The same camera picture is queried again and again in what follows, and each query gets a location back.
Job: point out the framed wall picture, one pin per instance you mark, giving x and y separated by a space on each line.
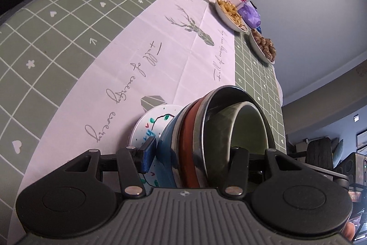
361 140

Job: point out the green checked tablecloth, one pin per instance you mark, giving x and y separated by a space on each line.
43 32

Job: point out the white bowl with brown roots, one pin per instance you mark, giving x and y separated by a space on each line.
259 51

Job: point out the blue steel-lined bowl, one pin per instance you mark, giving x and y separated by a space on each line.
169 147

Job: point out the white bowl with fried snacks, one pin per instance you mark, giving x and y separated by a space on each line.
226 18

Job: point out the green ceramic bowl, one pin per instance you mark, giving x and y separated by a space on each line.
246 130

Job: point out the small blue item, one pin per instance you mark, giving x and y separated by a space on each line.
259 29

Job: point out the teal cushion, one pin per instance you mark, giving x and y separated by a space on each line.
339 151

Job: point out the yellow fried snacks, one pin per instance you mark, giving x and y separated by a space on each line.
230 10

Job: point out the orange steel-lined bowl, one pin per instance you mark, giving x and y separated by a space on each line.
191 147

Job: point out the black wooden chair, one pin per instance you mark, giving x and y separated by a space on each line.
319 154

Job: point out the purple tissue pack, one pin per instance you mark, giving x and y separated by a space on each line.
250 14

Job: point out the white fruit print plate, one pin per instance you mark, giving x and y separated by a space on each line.
143 124

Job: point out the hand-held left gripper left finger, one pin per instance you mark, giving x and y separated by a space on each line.
147 154

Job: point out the white printed table runner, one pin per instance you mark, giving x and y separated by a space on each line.
114 75

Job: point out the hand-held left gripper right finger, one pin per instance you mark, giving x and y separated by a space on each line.
239 159

